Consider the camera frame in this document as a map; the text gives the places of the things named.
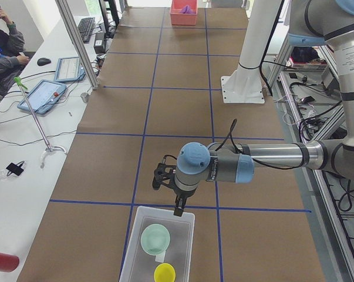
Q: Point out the near teach pendant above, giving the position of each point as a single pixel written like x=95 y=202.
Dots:
x=45 y=95

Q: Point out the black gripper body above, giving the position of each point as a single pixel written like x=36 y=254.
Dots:
x=184 y=194

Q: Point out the small black device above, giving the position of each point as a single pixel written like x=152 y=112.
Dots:
x=15 y=169

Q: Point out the black keyboard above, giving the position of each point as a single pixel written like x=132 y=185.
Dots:
x=85 y=27

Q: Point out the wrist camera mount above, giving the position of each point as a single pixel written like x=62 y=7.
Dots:
x=164 y=174

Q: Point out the black computer mouse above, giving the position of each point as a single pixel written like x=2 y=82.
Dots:
x=43 y=61

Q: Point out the aluminium frame post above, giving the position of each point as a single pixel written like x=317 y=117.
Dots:
x=75 y=37

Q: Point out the red bottle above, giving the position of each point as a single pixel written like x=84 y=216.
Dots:
x=8 y=262

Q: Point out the purple cloth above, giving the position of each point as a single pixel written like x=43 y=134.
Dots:
x=186 y=10

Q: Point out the far teach pendant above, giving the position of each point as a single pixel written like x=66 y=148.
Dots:
x=68 y=70

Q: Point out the seated person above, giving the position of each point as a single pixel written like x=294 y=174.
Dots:
x=12 y=61

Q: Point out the translucent white plastic box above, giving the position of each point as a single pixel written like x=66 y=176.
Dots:
x=140 y=266

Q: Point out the pink plastic tray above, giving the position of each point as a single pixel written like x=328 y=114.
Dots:
x=183 y=19

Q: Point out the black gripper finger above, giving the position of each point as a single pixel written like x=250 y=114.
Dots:
x=179 y=207

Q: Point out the light green bowl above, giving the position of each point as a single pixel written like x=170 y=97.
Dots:
x=155 y=239

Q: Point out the yellow plastic cup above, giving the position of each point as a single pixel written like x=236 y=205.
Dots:
x=164 y=272

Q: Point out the black power adapter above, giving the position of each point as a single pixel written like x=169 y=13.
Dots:
x=100 y=43

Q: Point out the teach pendant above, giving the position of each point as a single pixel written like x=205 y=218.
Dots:
x=45 y=95
x=68 y=70

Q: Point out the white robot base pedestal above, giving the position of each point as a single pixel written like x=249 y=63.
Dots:
x=244 y=85

